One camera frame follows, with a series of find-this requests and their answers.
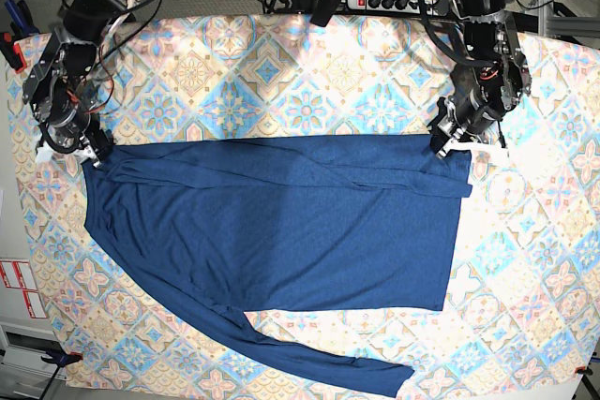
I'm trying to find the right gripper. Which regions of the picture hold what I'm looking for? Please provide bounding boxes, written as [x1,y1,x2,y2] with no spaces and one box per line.
[35,110,113,168]

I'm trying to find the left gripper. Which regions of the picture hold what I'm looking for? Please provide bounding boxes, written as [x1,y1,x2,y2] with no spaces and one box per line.
[428,96,510,162]

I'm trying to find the blue long-sleeve T-shirt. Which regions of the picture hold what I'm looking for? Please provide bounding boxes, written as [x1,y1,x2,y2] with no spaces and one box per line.
[82,135,472,397]

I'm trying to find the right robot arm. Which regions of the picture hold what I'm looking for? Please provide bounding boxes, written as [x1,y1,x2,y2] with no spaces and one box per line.
[22,0,143,166]

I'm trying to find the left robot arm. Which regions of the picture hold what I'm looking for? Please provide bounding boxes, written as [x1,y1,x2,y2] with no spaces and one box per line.
[417,0,532,158]

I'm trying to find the black red table clamp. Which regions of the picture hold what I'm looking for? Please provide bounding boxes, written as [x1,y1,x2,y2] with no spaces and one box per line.
[1,0,39,74]

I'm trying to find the red white labels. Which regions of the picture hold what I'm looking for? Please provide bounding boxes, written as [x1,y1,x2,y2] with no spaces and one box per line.
[1,259,47,320]

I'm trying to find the patterned tile tablecloth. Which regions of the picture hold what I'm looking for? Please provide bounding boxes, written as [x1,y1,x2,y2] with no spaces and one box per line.
[1,16,599,399]

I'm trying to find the white power strip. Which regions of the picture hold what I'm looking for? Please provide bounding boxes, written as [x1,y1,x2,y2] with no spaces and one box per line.
[346,0,449,16]

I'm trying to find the orange corner clamp left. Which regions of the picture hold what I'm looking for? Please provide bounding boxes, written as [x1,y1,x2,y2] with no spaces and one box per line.
[40,350,83,368]

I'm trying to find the orange corner clamp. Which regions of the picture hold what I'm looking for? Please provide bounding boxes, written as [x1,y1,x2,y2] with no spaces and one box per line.
[576,366,593,376]
[40,350,83,368]

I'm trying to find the orange corner clamp right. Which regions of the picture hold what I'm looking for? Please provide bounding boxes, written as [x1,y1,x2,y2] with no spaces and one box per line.
[576,366,593,376]

